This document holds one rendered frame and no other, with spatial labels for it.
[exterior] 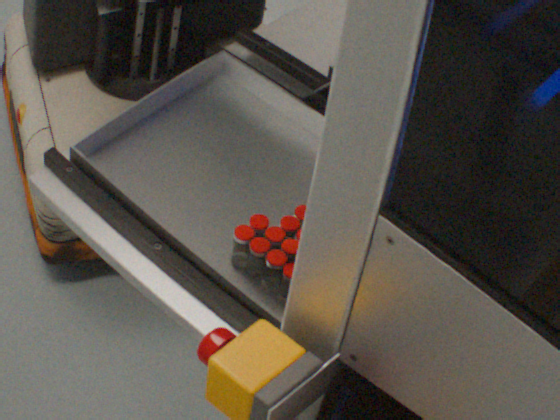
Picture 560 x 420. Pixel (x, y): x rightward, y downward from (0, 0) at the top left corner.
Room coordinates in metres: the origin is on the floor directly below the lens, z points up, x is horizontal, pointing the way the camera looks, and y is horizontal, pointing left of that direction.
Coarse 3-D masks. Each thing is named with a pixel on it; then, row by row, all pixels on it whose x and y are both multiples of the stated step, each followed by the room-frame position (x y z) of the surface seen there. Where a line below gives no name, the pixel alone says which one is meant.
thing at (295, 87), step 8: (256, 64) 1.15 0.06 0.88; (264, 64) 1.15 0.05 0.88; (264, 72) 1.13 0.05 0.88; (272, 72) 1.14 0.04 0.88; (280, 72) 1.14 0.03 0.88; (280, 80) 1.12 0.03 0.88; (288, 80) 1.13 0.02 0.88; (288, 88) 1.11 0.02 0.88; (296, 88) 1.11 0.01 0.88; (304, 88) 1.12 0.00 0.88; (320, 88) 1.07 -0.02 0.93; (304, 96) 1.10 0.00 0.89
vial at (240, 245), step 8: (240, 232) 0.82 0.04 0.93; (248, 232) 0.82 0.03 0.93; (232, 240) 0.82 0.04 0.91; (240, 240) 0.81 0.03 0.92; (248, 240) 0.81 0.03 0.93; (232, 248) 0.82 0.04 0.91; (240, 248) 0.81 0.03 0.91; (248, 248) 0.81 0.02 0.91; (232, 256) 0.82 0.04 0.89; (240, 256) 0.81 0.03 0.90; (240, 264) 0.81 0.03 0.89
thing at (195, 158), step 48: (144, 96) 1.02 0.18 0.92; (192, 96) 1.07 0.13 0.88; (240, 96) 1.08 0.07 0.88; (288, 96) 1.06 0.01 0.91; (96, 144) 0.95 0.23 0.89; (144, 144) 0.97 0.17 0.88; (192, 144) 0.98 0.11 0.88; (240, 144) 1.00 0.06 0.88; (288, 144) 1.01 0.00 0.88; (144, 192) 0.89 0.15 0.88; (192, 192) 0.91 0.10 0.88; (240, 192) 0.92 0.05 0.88; (288, 192) 0.93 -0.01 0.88; (192, 240) 0.84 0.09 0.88; (240, 288) 0.76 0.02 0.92
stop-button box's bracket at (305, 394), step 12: (336, 360) 0.61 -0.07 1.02; (324, 372) 0.60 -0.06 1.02; (300, 384) 0.57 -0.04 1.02; (312, 384) 0.58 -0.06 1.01; (324, 384) 0.60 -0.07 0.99; (288, 396) 0.56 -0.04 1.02; (300, 396) 0.57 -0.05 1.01; (312, 396) 0.59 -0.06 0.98; (276, 408) 0.54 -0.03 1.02; (288, 408) 0.56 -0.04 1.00; (300, 408) 0.58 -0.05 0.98
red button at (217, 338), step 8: (216, 328) 0.63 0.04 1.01; (224, 328) 0.63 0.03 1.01; (208, 336) 0.62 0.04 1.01; (216, 336) 0.62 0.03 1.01; (224, 336) 0.62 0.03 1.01; (232, 336) 0.62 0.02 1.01; (200, 344) 0.61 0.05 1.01; (208, 344) 0.61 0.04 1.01; (216, 344) 0.61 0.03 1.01; (224, 344) 0.61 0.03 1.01; (200, 352) 0.60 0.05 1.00; (208, 352) 0.60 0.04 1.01; (216, 352) 0.60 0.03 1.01; (200, 360) 0.60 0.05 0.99; (208, 360) 0.60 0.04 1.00
